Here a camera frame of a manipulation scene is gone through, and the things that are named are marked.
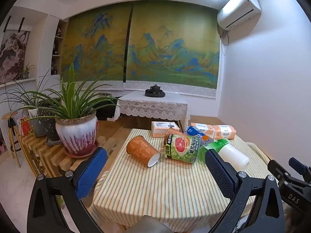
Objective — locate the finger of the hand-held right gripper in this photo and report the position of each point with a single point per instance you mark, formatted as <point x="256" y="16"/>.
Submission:
<point x="297" y="165"/>
<point x="279" y="168"/>

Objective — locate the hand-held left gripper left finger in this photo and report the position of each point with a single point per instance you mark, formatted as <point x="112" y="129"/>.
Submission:
<point x="90" y="173"/>

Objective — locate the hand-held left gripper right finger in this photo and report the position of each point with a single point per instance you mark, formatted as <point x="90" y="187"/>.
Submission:
<point x="220" y="174"/>

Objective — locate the orange paper cup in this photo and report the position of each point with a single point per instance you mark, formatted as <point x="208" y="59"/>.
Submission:
<point x="142" y="150"/>

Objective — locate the green grapefruit print cup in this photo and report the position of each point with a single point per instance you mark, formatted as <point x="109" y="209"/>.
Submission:
<point x="183" y="148"/>

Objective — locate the green bottle with white cap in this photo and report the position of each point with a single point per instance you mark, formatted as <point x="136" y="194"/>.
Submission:
<point x="226" y="154"/>

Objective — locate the white purple glazed plant pot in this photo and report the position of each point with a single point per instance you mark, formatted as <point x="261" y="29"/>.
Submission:
<point x="76" y="136"/>

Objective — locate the wooden slatted plant rack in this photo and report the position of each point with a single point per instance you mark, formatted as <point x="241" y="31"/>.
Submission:
<point x="51" y="155"/>

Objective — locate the orange white tissue pack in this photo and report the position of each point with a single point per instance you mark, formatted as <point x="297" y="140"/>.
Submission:
<point x="224" y="131"/>
<point x="201" y="128"/>
<point x="164" y="128"/>

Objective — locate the blue snack packet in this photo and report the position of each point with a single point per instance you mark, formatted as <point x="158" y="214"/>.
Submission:
<point x="198" y="134"/>

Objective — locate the striped yellow tablecloth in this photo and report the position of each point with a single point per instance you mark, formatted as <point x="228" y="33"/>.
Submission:
<point x="160" y="189"/>

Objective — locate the black speckled plant pot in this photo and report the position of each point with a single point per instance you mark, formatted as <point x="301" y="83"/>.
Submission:
<point x="49" y="126"/>

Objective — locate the black cushion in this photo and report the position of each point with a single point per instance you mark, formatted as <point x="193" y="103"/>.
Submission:
<point x="107" y="106"/>

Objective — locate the green spider plant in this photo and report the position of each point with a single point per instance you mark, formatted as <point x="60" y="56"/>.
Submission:
<point x="73" y="94"/>

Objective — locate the wooden stool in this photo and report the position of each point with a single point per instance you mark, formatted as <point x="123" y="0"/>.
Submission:
<point x="11" y="136"/>

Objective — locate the lace-covered side table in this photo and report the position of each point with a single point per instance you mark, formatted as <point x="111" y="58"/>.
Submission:
<point x="153" y="104"/>

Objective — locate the black tea set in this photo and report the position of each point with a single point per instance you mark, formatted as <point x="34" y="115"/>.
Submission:
<point x="155" y="91"/>

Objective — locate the thin leaf grass plant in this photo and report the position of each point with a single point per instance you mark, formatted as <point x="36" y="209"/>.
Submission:
<point x="21" y="94"/>

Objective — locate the small potted plant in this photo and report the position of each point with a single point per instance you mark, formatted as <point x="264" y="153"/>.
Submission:
<point x="28" y="70"/>

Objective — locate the landscape painting roller blind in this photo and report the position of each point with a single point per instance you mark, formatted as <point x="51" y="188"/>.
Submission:
<point x="93" y="48"/>
<point x="170" y="48"/>

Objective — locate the white air conditioner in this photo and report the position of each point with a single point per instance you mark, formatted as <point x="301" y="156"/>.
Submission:
<point x="239" y="9"/>

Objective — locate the white wall shelf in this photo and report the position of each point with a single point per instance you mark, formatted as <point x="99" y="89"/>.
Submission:
<point x="57" y="48"/>

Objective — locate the ink painting wall scroll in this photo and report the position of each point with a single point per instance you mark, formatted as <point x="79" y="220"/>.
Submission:
<point x="12" y="55"/>

